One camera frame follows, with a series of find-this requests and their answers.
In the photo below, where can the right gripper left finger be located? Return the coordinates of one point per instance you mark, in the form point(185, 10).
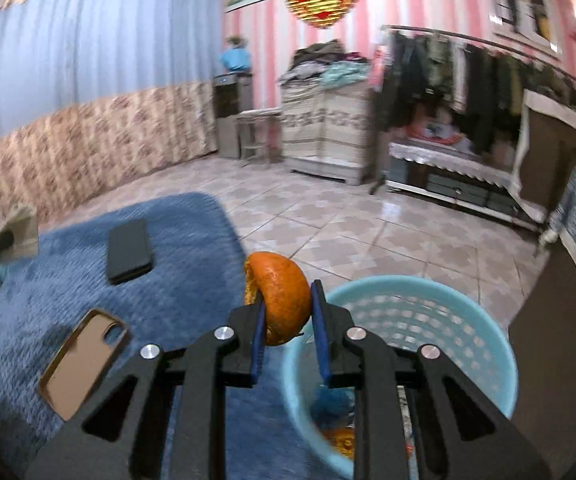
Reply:
point(163, 414)

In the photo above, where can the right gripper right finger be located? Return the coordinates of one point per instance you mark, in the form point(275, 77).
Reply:
point(416, 412)

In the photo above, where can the brown phone case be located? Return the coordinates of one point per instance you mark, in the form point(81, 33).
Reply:
point(81, 361)

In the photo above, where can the blue fluffy rug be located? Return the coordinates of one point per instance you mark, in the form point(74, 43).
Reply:
point(197, 278)

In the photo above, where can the light blue plastic basket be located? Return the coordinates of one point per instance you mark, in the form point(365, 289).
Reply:
point(406, 312)

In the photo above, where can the blue crumpled wrapper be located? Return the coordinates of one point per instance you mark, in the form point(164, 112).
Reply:
point(333, 408)

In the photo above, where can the sofa with blue cover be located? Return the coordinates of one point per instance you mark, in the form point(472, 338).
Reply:
point(543, 338)

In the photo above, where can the black notebook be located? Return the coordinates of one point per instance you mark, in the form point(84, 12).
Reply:
point(129, 253)

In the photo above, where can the blue floral curtain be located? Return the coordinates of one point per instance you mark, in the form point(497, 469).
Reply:
point(94, 93)

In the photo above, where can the low tv bench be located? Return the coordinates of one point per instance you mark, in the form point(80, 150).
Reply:
point(462, 181)

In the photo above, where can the water dispenser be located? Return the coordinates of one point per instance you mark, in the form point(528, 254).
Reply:
point(232, 94)

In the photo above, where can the small metal table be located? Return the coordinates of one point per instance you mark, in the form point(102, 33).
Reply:
point(254, 134)

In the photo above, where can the brown armchair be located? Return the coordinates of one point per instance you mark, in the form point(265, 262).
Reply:
point(545, 155)

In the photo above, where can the blue cloth on dispenser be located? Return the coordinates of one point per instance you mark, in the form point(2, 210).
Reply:
point(236, 60)

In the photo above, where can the cloth covered cabinet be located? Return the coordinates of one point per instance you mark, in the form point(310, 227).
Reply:
point(326, 132)

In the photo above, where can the clothes rack with garments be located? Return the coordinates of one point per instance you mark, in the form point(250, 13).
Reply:
point(441, 89)

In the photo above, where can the pile of clothes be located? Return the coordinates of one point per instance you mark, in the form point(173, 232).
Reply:
point(328, 64)

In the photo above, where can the framed wedding photo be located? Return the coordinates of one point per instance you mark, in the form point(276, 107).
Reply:
point(529, 22)

